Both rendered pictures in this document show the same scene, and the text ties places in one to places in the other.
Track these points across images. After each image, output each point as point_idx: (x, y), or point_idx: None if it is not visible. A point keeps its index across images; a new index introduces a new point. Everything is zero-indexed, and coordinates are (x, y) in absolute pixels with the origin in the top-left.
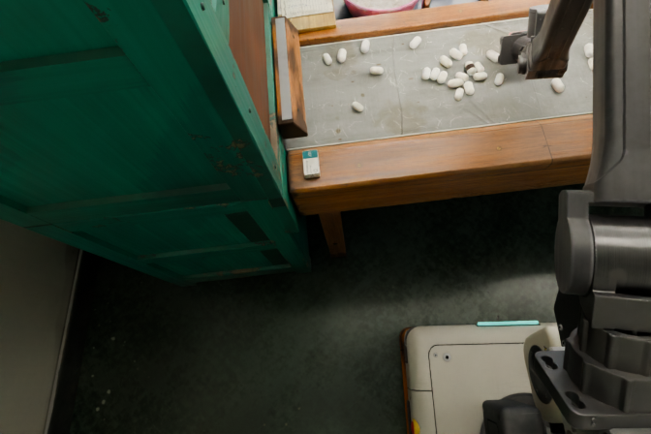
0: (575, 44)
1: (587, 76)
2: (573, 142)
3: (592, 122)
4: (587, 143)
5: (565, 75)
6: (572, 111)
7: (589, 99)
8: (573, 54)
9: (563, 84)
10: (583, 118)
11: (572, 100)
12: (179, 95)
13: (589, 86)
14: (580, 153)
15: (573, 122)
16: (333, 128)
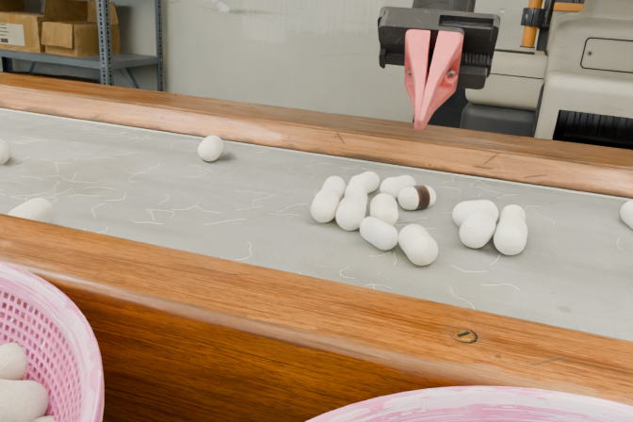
0: (540, 274)
1: (531, 221)
2: (622, 154)
3: (573, 157)
4: (592, 149)
5: (601, 237)
6: (596, 198)
7: (543, 200)
8: (558, 258)
9: (631, 202)
10: (590, 165)
11: (592, 207)
12: None
13: (534, 210)
14: (609, 147)
15: (617, 164)
16: None
